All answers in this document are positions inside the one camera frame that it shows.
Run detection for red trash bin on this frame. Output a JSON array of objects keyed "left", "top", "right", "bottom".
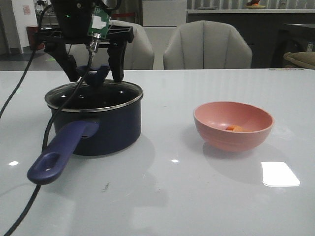
[{"left": 26, "top": 26, "right": 41, "bottom": 50}]

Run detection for white cabinet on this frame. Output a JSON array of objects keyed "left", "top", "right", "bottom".
[{"left": 142, "top": 0, "right": 187, "bottom": 70}]

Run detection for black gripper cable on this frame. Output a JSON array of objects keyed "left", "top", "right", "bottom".
[{"left": 0, "top": 0, "right": 124, "bottom": 236}]

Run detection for green circuit board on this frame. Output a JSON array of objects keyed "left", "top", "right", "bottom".
[{"left": 87, "top": 6, "right": 110, "bottom": 39}]

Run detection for beige chair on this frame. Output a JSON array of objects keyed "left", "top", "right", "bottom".
[
  {"left": 66, "top": 20, "right": 155, "bottom": 70},
  {"left": 163, "top": 20, "right": 252, "bottom": 70}
]

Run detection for right beige chair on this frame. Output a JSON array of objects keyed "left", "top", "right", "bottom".
[{"left": 163, "top": 20, "right": 252, "bottom": 70}]

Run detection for fruit plate on counter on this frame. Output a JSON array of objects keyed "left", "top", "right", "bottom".
[{"left": 245, "top": 0, "right": 266, "bottom": 9}]

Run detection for dark blue floor mat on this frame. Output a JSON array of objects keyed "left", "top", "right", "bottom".
[{"left": 0, "top": 53, "right": 32, "bottom": 61}]

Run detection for pink bowl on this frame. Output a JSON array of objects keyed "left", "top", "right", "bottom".
[{"left": 193, "top": 101, "right": 274, "bottom": 152}]

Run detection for tan cushion at right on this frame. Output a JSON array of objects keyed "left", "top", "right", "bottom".
[{"left": 283, "top": 52, "right": 315, "bottom": 70}]

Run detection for dark blue saucepan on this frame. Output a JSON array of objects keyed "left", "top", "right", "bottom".
[{"left": 27, "top": 100, "right": 141, "bottom": 185}]

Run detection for glass lid with blue knob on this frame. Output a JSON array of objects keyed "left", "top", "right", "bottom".
[{"left": 45, "top": 65, "right": 143, "bottom": 113}]

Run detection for left beige chair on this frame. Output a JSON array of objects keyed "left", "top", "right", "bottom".
[{"left": 66, "top": 20, "right": 155, "bottom": 70}]

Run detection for dark counter with white top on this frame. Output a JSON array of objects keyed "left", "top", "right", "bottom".
[{"left": 187, "top": 9, "right": 315, "bottom": 68}]

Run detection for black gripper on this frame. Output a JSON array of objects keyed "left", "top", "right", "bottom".
[{"left": 35, "top": 0, "right": 134, "bottom": 82}]

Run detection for orange ham slices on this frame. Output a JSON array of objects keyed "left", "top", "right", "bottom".
[{"left": 226, "top": 125, "right": 250, "bottom": 132}]

